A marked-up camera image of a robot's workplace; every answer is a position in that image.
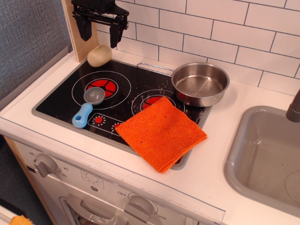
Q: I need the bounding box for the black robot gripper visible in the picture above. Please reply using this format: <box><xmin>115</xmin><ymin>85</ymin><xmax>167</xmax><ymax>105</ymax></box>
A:
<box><xmin>71</xmin><ymin>0</ymin><xmax>129</xmax><ymax>48</ymax></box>

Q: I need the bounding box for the beige toy potato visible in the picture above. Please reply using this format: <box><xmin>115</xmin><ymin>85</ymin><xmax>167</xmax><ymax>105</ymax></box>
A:
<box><xmin>87</xmin><ymin>45</ymin><xmax>113</xmax><ymax>68</ymax></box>

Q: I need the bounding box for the black toy stovetop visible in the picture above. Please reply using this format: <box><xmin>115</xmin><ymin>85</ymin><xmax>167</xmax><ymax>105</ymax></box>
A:
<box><xmin>31</xmin><ymin>54</ymin><xmax>213</xmax><ymax>171</ymax></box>

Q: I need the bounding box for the blue grey toy spoon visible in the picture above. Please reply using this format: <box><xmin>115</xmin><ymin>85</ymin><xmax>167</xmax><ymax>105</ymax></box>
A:
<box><xmin>72</xmin><ymin>87</ymin><xmax>105</xmax><ymax>128</ymax></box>

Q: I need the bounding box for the stainless steel pot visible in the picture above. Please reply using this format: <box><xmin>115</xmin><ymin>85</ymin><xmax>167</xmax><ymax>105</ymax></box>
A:
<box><xmin>136</xmin><ymin>62</ymin><xmax>231</xmax><ymax>108</ymax></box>

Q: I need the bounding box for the orange knitted cloth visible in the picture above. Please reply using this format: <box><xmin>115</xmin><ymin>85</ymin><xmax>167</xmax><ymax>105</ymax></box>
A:
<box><xmin>116</xmin><ymin>97</ymin><xmax>207</xmax><ymax>173</ymax></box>

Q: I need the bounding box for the grey timer knob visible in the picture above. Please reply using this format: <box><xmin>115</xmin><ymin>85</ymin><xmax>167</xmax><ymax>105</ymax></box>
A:
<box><xmin>34</xmin><ymin>154</ymin><xmax>58</xmax><ymax>178</ymax></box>

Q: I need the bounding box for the grey oven knob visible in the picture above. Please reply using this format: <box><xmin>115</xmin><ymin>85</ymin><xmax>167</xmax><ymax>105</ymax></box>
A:
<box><xmin>124</xmin><ymin>195</ymin><xmax>154</xmax><ymax>223</ymax></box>

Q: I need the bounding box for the orange yellow object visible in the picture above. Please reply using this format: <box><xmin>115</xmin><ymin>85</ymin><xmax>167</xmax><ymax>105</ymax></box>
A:
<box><xmin>9</xmin><ymin>215</ymin><xmax>33</xmax><ymax>225</ymax></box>

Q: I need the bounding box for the grey faucet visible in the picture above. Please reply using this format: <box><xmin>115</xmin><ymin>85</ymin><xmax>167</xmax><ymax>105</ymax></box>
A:
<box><xmin>285</xmin><ymin>90</ymin><xmax>300</xmax><ymax>123</ymax></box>

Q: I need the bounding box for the grey plastic sink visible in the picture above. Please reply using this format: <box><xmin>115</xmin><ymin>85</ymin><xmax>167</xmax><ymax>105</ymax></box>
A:
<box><xmin>224</xmin><ymin>105</ymin><xmax>300</xmax><ymax>217</ymax></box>

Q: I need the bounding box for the wooden side post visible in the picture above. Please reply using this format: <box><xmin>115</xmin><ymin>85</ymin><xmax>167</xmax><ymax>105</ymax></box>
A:
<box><xmin>61</xmin><ymin>0</ymin><xmax>98</xmax><ymax>62</ymax></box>

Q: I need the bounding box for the grey oven door handle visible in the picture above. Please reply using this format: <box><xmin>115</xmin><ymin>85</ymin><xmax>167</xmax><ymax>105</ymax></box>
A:
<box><xmin>66</xmin><ymin>195</ymin><xmax>118</xmax><ymax>225</ymax></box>

